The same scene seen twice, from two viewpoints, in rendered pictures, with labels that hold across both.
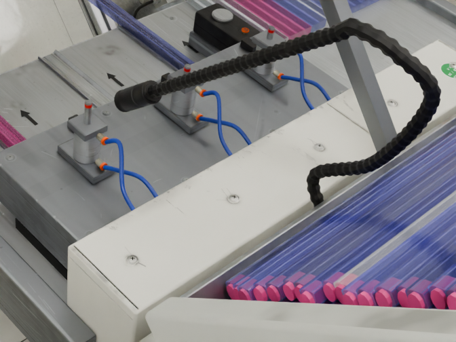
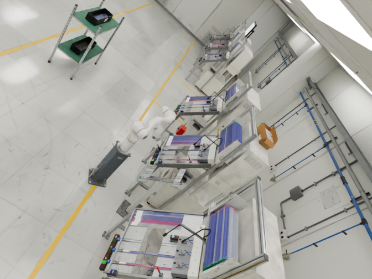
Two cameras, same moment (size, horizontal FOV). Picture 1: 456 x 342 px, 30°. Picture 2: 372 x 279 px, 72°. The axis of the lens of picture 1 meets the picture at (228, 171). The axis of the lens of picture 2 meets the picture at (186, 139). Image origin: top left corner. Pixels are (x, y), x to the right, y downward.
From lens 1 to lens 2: 264 cm
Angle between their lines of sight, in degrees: 22
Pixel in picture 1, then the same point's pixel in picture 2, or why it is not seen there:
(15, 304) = (204, 166)
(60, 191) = (202, 158)
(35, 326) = (206, 166)
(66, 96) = (192, 156)
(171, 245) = (211, 155)
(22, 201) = (200, 160)
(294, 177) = (213, 149)
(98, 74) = (192, 154)
